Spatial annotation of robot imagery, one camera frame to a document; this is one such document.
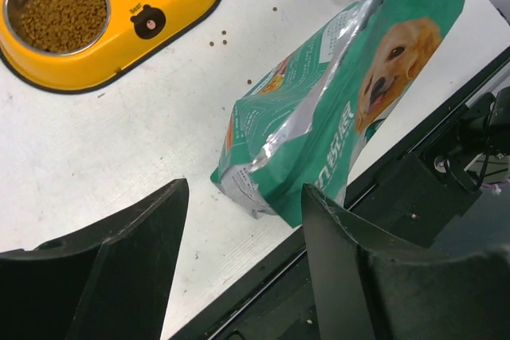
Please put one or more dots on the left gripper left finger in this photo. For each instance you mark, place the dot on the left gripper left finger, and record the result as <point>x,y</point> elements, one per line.
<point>109,280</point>

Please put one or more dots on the green pet food bag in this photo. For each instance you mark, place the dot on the green pet food bag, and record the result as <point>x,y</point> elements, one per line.
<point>308,119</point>

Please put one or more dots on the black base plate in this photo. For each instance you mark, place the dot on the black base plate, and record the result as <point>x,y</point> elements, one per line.
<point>275,299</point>

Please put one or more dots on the kibble in left bowl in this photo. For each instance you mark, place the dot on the kibble in left bowl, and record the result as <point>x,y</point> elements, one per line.
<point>62,26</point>

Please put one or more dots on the spilled kibble pieces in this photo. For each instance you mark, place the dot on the spilled kibble pieces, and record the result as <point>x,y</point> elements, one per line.
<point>243,45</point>

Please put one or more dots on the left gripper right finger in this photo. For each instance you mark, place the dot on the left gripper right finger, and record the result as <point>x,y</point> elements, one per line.
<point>370,284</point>

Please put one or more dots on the yellow double bowl feeder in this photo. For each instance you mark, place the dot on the yellow double bowl feeder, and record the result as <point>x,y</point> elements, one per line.
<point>137,29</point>

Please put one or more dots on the left steel bowl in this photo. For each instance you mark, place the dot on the left steel bowl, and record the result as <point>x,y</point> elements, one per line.
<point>11,10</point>

